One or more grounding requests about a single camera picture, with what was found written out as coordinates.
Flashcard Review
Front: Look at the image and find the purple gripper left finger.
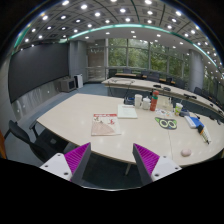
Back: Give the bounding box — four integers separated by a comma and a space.
41, 143, 91, 185

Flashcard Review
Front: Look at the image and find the white air purifier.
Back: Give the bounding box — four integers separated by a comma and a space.
74, 74, 83, 88

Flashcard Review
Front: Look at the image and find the red orange bottle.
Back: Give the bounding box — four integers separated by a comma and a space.
150, 90, 159, 111

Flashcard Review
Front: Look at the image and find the blue book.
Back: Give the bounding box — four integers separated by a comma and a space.
185, 116, 203, 129

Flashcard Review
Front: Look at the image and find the green white paper cup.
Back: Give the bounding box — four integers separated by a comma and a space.
174, 103, 183, 116

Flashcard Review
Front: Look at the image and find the red and white magazine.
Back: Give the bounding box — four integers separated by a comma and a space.
91, 113, 121, 136

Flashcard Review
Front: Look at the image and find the grey box monitor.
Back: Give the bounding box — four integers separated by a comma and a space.
60, 79, 76, 92

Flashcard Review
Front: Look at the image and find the white paper booklet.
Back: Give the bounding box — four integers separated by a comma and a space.
118, 104, 137, 119

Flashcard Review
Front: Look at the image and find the black office chair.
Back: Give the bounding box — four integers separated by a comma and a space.
6, 120, 77, 163

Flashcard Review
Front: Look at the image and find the long curved back desk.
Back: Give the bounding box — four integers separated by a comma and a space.
103, 77, 224, 117

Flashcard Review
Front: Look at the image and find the dark blue small box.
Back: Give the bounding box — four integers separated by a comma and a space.
124, 97, 134, 105

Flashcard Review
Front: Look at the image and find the black yellow marker box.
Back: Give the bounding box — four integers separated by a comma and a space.
197, 125, 210, 144

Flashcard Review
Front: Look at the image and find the large dark projection screen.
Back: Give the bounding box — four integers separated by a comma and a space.
8, 44, 69, 102

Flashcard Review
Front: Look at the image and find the white pitcher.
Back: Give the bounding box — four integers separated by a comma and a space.
134, 94, 142, 108

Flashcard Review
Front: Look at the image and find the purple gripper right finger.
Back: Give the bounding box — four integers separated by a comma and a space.
133, 143, 181, 185

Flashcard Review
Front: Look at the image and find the white jar with lid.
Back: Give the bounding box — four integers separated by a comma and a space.
142, 97, 151, 110

